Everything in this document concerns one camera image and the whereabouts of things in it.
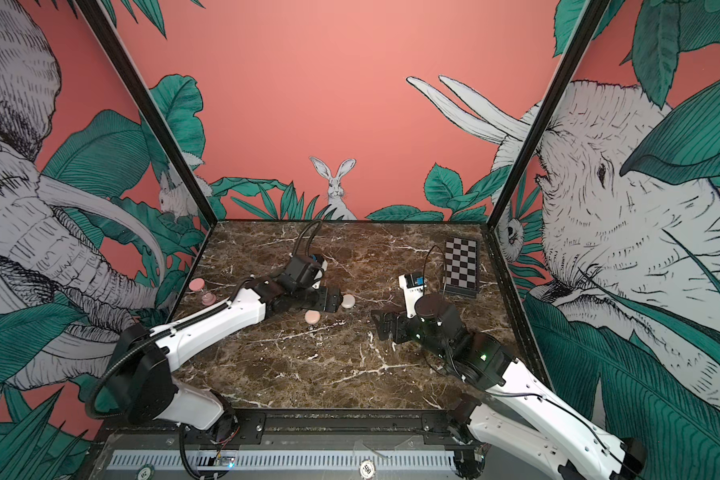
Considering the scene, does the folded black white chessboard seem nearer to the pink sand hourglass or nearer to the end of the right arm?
the end of the right arm

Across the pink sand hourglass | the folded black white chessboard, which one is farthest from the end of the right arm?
the pink sand hourglass

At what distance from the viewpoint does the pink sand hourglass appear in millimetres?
922

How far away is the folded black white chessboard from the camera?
100 centimetres

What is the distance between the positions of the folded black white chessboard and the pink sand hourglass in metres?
0.79
